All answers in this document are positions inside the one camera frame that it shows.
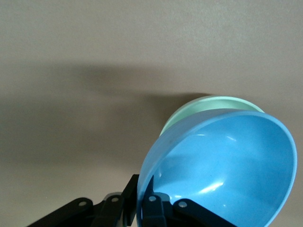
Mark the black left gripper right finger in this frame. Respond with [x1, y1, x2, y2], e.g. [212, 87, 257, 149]
[141, 176, 235, 227]

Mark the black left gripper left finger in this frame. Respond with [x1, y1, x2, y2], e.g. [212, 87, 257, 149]
[27, 174, 141, 227]

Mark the blue bowl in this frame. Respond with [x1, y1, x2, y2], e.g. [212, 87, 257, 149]
[136, 109, 298, 227]

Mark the light green bowl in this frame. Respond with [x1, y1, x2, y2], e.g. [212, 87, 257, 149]
[159, 95, 266, 138]

